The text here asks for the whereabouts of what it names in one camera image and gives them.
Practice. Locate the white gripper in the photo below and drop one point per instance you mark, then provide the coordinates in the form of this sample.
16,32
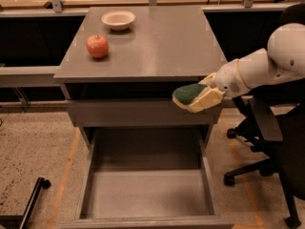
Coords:
228,77

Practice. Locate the green and yellow sponge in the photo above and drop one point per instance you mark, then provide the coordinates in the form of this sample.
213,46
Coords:
185,95

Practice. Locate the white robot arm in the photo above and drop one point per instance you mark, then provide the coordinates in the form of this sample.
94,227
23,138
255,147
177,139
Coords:
283,61

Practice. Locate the grey drawer cabinet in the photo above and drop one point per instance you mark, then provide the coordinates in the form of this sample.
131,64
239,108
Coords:
163,49

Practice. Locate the open grey bottom drawer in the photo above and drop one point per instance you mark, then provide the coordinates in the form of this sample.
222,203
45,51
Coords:
147,178

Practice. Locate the grey middle drawer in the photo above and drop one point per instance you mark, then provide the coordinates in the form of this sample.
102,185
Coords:
136,112

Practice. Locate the black office chair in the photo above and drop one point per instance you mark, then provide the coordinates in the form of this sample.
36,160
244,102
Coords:
275,126

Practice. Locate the white bowl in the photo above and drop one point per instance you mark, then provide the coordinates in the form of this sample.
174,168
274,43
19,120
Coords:
118,20

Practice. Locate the red apple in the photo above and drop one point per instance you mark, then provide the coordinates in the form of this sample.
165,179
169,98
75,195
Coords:
97,46

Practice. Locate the black chair base leg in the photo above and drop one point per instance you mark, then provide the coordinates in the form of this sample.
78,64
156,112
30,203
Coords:
21,221

